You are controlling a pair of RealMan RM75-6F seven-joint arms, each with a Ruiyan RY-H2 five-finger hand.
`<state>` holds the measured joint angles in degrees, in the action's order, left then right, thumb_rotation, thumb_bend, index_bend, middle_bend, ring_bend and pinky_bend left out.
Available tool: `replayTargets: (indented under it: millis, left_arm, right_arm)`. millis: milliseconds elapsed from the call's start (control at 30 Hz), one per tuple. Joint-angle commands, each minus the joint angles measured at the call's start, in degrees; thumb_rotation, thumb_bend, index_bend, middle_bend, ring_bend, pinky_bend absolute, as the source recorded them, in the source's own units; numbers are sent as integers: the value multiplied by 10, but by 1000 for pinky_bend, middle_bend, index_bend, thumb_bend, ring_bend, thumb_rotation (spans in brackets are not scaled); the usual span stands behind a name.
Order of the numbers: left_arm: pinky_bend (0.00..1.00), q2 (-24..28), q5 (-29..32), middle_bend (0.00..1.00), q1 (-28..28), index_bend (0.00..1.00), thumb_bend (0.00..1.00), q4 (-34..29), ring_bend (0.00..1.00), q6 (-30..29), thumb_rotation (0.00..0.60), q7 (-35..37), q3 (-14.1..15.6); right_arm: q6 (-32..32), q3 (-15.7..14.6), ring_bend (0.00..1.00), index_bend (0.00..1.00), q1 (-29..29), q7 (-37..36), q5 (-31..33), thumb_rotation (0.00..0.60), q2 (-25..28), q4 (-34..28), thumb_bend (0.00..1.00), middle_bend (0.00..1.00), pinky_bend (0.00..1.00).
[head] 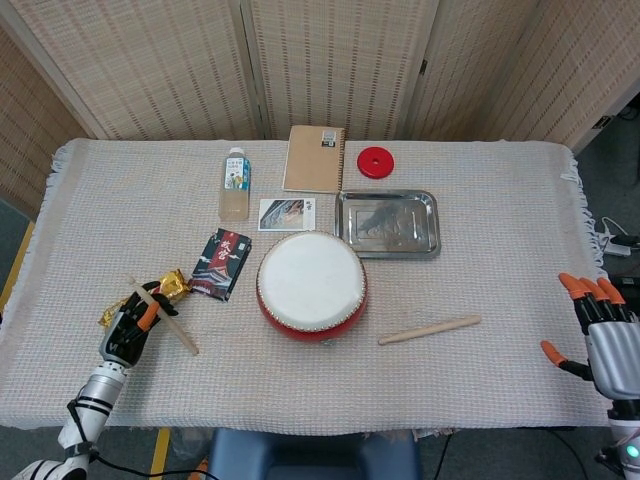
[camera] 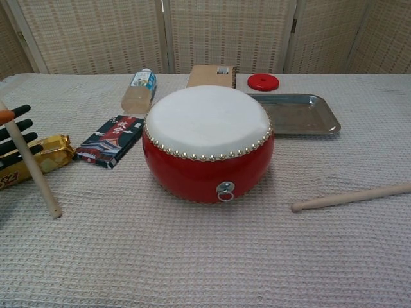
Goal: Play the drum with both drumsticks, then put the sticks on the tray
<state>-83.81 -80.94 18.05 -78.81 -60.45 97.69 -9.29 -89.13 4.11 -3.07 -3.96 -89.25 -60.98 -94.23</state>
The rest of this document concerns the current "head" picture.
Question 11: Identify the white power strip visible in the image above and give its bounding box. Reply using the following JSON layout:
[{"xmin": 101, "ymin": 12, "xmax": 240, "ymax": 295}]
[{"xmin": 599, "ymin": 217, "xmax": 636, "ymax": 259}]

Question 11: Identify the red drum with white head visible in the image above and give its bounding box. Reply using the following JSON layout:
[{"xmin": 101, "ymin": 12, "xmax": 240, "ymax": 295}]
[{"xmin": 255, "ymin": 231, "xmax": 370, "ymax": 345}]

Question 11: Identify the black cable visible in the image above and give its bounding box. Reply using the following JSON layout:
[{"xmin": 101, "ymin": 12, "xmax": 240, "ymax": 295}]
[{"xmin": 429, "ymin": 428, "xmax": 454, "ymax": 480}]

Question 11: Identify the gold foil snack package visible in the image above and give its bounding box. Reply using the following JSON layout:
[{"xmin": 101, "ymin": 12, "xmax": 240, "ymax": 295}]
[{"xmin": 98, "ymin": 268, "xmax": 192, "ymax": 329}]

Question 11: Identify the white photo postcard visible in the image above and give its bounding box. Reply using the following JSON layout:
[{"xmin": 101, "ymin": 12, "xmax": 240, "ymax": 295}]
[{"xmin": 257, "ymin": 197, "xmax": 319, "ymax": 233}]

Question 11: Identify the wooden drumstick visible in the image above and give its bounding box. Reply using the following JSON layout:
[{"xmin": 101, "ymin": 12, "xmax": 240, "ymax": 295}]
[
  {"xmin": 128, "ymin": 275, "xmax": 200, "ymax": 356},
  {"xmin": 377, "ymin": 314, "xmax": 482, "ymax": 347}
]

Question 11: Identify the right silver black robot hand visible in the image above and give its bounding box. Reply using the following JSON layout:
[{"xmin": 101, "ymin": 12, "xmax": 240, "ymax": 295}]
[{"xmin": 540, "ymin": 272, "xmax": 640, "ymax": 401}]

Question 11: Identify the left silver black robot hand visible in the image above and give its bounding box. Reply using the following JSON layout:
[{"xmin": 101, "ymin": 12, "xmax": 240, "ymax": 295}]
[{"xmin": 99, "ymin": 281, "xmax": 180, "ymax": 370}]

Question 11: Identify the clear plastic drink bottle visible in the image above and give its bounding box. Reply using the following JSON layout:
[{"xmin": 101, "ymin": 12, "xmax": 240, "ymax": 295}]
[{"xmin": 217, "ymin": 145, "xmax": 251, "ymax": 222}]

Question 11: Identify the red round plastic disc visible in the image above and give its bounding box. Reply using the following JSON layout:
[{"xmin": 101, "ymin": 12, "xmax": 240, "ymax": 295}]
[{"xmin": 356, "ymin": 146, "xmax": 396, "ymax": 179}]

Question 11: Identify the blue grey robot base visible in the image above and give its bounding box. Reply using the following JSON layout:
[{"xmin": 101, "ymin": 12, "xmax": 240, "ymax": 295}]
[{"xmin": 206, "ymin": 427, "xmax": 424, "ymax": 480}]

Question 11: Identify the beige woven tablecloth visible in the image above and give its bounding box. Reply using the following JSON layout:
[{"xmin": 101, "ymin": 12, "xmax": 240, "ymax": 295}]
[{"xmin": 0, "ymin": 137, "xmax": 626, "ymax": 431}]

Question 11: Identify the brown spiral notebook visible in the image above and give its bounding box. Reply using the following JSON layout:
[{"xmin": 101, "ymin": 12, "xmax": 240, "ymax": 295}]
[{"xmin": 282, "ymin": 124, "xmax": 347, "ymax": 195}]

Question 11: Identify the woven bamboo folding screen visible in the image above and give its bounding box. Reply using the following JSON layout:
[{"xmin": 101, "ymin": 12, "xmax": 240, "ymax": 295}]
[{"xmin": 0, "ymin": 0, "xmax": 640, "ymax": 216}]

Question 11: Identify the dark printed card box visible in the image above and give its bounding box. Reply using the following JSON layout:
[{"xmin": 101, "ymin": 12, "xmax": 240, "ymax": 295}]
[{"xmin": 187, "ymin": 227, "xmax": 254, "ymax": 303}]

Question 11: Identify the metal tray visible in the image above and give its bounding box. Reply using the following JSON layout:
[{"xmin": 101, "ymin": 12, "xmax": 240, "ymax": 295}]
[{"xmin": 333, "ymin": 188, "xmax": 443, "ymax": 260}]

